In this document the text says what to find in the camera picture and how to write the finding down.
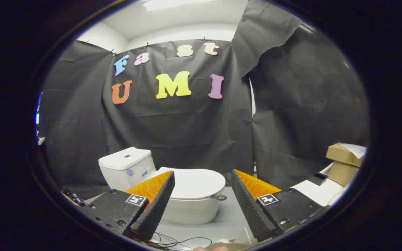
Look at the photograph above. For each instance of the white side table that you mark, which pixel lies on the white side table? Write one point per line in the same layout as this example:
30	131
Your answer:
318	191

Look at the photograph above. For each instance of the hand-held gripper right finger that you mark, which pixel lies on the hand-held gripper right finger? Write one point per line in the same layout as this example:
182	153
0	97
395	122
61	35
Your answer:
248	205

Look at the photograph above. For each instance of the white toilet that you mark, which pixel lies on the white toilet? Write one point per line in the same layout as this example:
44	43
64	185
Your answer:
124	170

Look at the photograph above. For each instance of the ceiling light panel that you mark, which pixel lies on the ceiling light panel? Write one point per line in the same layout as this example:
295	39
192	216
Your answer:
173	4

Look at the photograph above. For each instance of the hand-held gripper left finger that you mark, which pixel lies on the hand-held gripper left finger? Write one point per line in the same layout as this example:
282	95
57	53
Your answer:
159	205

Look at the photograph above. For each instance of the brown cardboard box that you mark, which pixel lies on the brown cardboard box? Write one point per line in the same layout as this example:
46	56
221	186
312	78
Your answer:
340	173
340	153

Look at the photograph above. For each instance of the white sheet of paper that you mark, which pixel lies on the white sheet of paper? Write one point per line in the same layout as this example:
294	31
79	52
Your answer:
357	150

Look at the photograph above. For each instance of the white toilet lid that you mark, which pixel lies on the white toilet lid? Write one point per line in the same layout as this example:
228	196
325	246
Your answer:
197	183

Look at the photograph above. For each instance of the black backdrop cloth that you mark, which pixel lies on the black backdrop cloth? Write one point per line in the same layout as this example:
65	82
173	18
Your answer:
187	132

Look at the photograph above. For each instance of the small black device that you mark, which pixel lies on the small black device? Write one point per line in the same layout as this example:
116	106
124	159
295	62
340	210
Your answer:
73	197

